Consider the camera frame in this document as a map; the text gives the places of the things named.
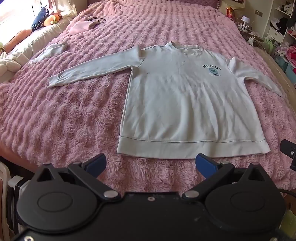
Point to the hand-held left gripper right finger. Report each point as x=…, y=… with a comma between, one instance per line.
x=204, y=164

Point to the navy patterned pillow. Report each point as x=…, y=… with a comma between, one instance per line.
x=39, y=17

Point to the small white cloth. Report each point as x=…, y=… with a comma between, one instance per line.
x=49, y=52

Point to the pink cloth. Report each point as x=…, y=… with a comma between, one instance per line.
x=79, y=26

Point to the green storage bin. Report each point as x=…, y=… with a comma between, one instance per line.
x=269, y=46

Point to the teal storage bin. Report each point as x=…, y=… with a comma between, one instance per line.
x=291, y=70
x=280, y=62

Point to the cluttered bedside table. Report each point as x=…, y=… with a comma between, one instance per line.
x=252, y=34

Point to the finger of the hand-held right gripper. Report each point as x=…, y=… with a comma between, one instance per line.
x=288, y=147

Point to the white printed sweatshirt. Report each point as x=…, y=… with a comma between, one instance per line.
x=173, y=99

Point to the wall socket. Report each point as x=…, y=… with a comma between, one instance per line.
x=258, y=12

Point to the crumpled white cloth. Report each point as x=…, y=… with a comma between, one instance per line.
x=8, y=67

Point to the red snack bag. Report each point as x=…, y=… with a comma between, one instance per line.
x=230, y=12

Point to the orange plush toy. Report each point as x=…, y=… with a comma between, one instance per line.
x=52, y=20

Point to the small white table lamp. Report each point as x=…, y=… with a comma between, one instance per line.
x=245, y=19

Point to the cream bed frame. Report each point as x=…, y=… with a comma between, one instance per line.
x=277, y=69

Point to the white open shelf unit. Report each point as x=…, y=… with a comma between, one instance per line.
x=283, y=27

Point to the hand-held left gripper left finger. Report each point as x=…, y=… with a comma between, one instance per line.
x=97, y=163

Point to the cream padded cushion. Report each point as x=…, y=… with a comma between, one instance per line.
x=39, y=38

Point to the pink fluffy blanket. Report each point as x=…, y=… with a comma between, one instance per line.
x=69, y=111

